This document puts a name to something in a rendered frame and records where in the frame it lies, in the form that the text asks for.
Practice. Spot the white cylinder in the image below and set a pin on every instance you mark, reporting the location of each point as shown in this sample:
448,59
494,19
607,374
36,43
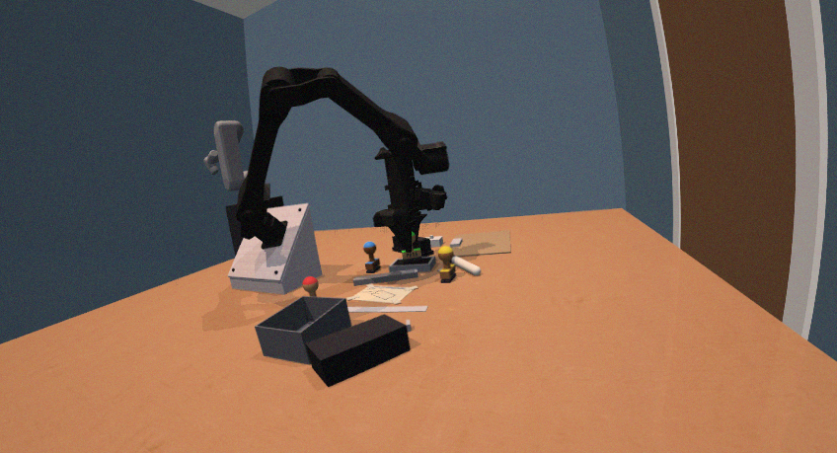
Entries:
473,269

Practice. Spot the cream inspection card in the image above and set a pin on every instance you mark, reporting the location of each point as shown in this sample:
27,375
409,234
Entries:
392,295

